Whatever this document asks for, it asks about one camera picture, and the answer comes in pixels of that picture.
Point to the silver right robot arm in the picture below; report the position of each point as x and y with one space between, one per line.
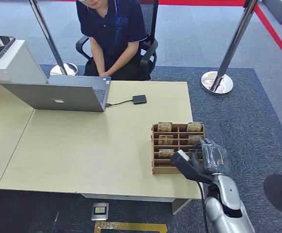
224 201

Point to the gold floor tape frame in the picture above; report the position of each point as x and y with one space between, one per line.
131 227

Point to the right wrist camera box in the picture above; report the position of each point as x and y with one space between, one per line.
181 159

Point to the brown patterned card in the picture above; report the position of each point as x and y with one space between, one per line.
194 139
164 127
194 127
165 153
165 140

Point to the white pedestal box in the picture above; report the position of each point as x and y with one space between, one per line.
17 64

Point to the person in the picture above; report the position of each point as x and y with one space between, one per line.
114 32

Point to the wooden card holder rack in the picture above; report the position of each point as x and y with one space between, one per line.
160 160

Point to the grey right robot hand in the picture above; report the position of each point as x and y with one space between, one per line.
214 159

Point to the person's left forearm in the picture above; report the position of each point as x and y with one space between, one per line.
120 61

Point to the black round base plate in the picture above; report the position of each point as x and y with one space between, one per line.
278 193

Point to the dark display platform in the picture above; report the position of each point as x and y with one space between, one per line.
280 11

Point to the chrome stanchion post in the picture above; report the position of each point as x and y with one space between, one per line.
51 41
230 51

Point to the person's right forearm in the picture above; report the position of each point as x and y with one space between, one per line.
97 58

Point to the metal floor socket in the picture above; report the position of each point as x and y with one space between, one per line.
100 211

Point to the grey laptop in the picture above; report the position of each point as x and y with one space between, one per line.
58 96

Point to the red barrier belt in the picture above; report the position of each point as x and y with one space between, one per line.
274 35
202 2

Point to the black external drive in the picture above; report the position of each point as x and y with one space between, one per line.
139 99

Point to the black office chair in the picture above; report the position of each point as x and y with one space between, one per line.
149 48

